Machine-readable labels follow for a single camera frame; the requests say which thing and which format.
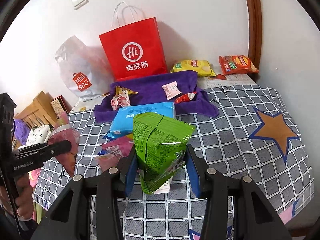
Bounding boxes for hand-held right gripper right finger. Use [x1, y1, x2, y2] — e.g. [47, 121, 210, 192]
[186, 145, 293, 240]

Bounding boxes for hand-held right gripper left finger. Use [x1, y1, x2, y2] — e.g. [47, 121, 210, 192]
[31, 150, 137, 240]

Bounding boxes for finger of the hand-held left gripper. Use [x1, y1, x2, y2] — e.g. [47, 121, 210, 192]
[12, 140, 72, 162]

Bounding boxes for pink triangular snack packet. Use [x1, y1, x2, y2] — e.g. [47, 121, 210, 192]
[47, 111, 81, 178]

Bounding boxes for pink candy packet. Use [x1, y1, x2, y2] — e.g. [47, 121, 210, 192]
[96, 154, 123, 173]

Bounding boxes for large pink snack packet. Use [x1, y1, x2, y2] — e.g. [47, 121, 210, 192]
[102, 136, 134, 159]

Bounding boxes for green snack packet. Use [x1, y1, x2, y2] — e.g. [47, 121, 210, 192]
[132, 112, 195, 195]

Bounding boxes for pink strawberry print packet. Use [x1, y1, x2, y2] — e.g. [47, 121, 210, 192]
[110, 90, 132, 111]

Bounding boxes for red pink snack packet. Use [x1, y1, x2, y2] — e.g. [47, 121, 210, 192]
[174, 92, 198, 105]

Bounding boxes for yellow triangular snack packet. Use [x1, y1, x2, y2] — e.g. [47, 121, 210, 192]
[115, 85, 138, 96]

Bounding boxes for purple cloth tray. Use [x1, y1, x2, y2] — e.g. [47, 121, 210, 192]
[94, 70, 219, 123]

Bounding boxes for pink white packet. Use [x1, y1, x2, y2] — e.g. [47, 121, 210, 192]
[162, 81, 182, 99]

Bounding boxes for person's left hand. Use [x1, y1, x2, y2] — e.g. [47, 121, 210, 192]
[14, 170, 35, 221]

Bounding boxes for purple plush cloth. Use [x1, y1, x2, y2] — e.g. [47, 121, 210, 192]
[14, 119, 30, 145]

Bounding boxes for white dotted cloth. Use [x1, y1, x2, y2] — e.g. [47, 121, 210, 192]
[26, 124, 52, 145]

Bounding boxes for patterned book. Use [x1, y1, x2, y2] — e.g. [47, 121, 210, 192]
[50, 95, 73, 119]

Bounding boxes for grey checked blanket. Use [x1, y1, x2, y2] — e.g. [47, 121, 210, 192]
[32, 84, 315, 240]

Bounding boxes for blue tissue pack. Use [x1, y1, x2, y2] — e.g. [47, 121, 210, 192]
[106, 102, 175, 139]

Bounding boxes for white plastic bag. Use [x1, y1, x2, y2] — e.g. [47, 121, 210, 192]
[55, 35, 114, 102]

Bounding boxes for yellow chip bag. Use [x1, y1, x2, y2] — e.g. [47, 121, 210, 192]
[171, 59, 216, 77]

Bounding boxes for orange chip bag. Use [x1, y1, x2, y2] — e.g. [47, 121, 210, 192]
[219, 55, 259, 76]

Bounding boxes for red paper bag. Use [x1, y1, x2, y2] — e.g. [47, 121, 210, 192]
[99, 1, 168, 82]

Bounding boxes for white light switch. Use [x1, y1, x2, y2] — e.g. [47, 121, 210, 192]
[71, 0, 89, 10]

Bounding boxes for brown wooden door frame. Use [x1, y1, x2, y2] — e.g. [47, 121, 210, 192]
[244, 0, 263, 82]

